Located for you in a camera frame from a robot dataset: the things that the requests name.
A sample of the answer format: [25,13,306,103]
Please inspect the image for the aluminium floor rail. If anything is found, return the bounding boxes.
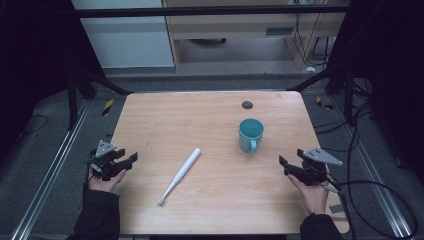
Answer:
[9,99,93,240]
[331,95,416,238]

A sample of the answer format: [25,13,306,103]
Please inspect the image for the person's right hand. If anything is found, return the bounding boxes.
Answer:
[287,174,331,215]

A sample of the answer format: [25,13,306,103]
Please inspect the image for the light wooden desk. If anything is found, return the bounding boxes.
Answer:
[161,0,352,73]

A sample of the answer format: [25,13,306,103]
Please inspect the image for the person's left hand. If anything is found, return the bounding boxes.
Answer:
[87,168,128,194]

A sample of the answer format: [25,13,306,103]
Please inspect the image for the black curtain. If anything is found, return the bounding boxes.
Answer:
[0,0,106,161]
[328,0,424,186]

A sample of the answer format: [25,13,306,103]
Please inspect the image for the white cabinet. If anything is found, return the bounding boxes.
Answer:
[70,0,176,70]

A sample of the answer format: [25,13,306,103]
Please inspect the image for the black metal stand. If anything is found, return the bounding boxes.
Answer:
[286,61,356,127]
[65,61,134,132]

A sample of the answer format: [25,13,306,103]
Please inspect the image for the yellow black striped tape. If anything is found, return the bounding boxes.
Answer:
[315,95,334,111]
[101,98,115,118]

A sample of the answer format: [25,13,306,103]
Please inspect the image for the white electric toothbrush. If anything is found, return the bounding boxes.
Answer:
[157,147,203,207]

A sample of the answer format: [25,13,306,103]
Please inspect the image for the teal cup with handle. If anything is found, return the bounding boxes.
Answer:
[238,118,265,155]

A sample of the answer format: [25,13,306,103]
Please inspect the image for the black floor cable loop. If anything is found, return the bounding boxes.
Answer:
[18,114,49,137]

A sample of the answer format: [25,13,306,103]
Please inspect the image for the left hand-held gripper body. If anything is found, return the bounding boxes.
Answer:
[88,139,129,182]

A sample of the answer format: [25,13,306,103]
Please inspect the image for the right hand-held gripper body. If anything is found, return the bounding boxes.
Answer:
[293,147,344,187]

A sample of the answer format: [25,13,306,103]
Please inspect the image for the grey tape piece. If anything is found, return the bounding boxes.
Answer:
[329,203,346,215]

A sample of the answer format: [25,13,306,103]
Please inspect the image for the black horizontal bar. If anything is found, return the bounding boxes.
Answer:
[73,5,352,19]

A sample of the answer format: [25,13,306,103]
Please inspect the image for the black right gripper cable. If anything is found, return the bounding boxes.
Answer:
[321,176,419,240]

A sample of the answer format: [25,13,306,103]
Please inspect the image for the black hanging desk cables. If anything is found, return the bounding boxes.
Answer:
[292,12,332,68]

